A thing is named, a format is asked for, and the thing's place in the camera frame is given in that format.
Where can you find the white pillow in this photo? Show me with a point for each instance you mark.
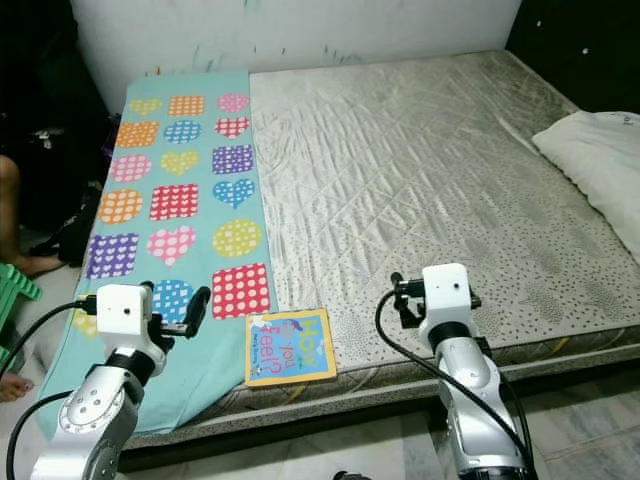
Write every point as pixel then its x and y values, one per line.
pixel 595 170

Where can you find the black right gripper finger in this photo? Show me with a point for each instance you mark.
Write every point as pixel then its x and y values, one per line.
pixel 398 284

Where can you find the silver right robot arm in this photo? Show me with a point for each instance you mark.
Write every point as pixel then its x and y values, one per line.
pixel 470 385

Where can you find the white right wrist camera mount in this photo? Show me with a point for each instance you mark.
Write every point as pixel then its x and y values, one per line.
pixel 448 290

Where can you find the white quilted mattress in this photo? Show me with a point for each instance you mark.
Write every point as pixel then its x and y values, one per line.
pixel 400 180

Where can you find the teal heart print sheet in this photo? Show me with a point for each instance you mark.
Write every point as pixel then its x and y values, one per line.
pixel 170 200

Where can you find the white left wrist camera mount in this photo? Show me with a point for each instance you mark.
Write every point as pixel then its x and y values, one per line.
pixel 125 312

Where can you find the black tufted headboard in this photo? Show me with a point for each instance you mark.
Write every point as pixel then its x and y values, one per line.
pixel 580 45

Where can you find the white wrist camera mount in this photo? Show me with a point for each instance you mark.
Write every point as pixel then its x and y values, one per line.
pixel 125 312
pixel 448 290

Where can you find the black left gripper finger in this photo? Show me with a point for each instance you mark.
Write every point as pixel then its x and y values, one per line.
pixel 201 310

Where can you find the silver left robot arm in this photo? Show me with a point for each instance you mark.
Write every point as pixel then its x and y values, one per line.
pixel 95 420

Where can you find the green plastic stool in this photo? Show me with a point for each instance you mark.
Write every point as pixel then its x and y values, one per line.
pixel 15 300

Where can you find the yellow blue picture book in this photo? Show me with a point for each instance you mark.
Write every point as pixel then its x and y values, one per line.
pixel 290 348

